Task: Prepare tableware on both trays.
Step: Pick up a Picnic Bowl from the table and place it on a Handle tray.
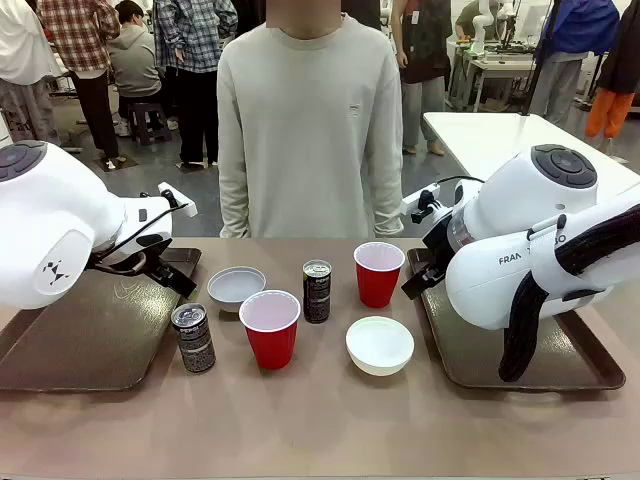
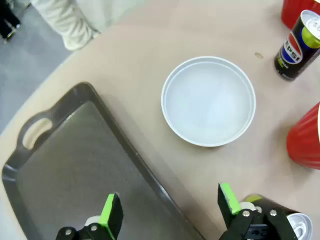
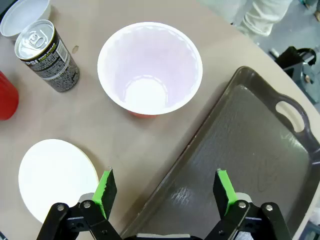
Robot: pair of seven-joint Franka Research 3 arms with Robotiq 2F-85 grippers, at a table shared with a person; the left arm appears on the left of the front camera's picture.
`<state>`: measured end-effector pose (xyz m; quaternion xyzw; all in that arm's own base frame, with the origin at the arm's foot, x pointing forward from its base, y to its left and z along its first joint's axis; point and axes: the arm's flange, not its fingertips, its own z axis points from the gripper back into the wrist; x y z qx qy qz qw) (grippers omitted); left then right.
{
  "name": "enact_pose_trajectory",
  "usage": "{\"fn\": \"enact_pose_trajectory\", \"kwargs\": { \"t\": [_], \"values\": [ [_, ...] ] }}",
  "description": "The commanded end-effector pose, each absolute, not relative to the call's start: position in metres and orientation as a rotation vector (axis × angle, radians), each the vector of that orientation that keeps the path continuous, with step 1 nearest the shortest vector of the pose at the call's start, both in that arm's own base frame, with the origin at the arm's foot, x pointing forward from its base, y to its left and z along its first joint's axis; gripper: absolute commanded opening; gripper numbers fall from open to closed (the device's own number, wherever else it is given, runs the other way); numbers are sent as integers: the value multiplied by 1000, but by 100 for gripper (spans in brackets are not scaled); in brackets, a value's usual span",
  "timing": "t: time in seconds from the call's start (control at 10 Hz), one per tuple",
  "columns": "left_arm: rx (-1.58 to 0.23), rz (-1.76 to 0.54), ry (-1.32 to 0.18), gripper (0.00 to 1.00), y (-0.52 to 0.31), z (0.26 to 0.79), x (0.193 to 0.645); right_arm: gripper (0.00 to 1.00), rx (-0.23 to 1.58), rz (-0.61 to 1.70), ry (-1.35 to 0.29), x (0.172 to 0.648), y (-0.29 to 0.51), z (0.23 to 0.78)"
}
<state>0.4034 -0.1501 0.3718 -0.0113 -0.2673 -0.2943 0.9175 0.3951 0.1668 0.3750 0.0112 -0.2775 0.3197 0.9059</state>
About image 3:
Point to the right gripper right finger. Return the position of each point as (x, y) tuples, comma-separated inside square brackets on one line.
[(225, 195)]

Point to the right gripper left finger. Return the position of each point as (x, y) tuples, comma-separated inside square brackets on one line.
[(103, 195)]

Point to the red plastic cup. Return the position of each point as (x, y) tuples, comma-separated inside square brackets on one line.
[(150, 62), (7, 100)]

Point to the white bowl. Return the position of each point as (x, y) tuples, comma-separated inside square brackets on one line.
[(22, 15)]

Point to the white round plate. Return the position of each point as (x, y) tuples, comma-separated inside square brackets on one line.
[(55, 175)]

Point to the dark brown serving tray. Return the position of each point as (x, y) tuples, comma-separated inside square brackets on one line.
[(237, 140)]

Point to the black soda can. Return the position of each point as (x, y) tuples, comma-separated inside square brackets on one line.
[(55, 65)]

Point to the black floor equipment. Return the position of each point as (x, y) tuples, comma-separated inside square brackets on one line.
[(292, 60)]

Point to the person leg in white trousers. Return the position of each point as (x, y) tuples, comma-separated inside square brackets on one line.
[(262, 15)]

